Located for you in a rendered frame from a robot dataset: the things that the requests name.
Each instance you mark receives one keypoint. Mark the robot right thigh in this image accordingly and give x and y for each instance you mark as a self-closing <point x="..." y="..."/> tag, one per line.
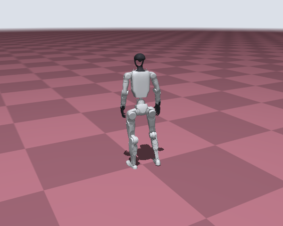
<point x="151" y="121"/>

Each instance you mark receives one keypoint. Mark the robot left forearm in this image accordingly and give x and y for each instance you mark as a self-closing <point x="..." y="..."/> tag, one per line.
<point x="123" y="100"/>

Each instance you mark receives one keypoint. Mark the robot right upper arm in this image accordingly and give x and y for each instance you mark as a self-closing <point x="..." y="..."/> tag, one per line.
<point x="154" y="80"/>

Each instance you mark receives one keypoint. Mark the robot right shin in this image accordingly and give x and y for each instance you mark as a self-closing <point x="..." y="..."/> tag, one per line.
<point x="154" y="143"/>

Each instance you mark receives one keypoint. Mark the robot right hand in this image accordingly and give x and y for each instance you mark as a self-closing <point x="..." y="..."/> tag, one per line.
<point x="157" y="108"/>

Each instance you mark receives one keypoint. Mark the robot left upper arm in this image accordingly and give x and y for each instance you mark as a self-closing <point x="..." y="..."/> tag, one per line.
<point x="126" y="77"/>

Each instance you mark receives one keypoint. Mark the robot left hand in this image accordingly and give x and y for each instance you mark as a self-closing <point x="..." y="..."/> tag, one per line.
<point x="122" y="111"/>

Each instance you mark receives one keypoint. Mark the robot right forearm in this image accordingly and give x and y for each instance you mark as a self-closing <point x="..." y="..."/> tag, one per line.
<point x="157" y="97"/>

